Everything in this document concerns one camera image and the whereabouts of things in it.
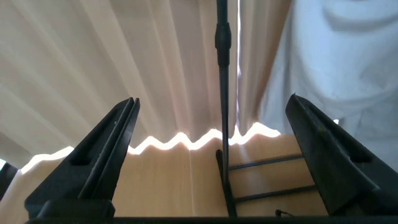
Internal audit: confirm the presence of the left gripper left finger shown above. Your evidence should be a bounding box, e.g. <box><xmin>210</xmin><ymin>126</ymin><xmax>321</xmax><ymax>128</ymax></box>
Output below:
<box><xmin>24</xmin><ymin>96</ymin><xmax>141</xmax><ymax>220</ymax></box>

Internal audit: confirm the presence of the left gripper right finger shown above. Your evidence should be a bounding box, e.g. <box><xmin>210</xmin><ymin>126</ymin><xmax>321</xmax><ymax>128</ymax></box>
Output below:
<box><xmin>285</xmin><ymin>93</ymin><xmax>398</xmax><ymax>217</ymax></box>

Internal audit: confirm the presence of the black clothes rack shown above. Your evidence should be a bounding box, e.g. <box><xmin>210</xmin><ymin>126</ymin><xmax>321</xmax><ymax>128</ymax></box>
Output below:
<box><xmin>214</xmin><ymin>0</ymin><xmax>318</xmax><ymax>218</ymax></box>

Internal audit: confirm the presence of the beige curtain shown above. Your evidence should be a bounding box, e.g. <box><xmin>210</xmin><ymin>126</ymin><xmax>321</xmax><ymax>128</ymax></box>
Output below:
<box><xmin>0</xmin><ymin>0</ymin><xmax>294</xmax><ymax>170</ymax></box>

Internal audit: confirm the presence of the white garment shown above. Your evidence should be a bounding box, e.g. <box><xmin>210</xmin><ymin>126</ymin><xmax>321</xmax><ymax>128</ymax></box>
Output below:
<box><xmin>257</xmin><ymin>0</ymin><xmax>398</xmax><ymax>172</ymax></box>

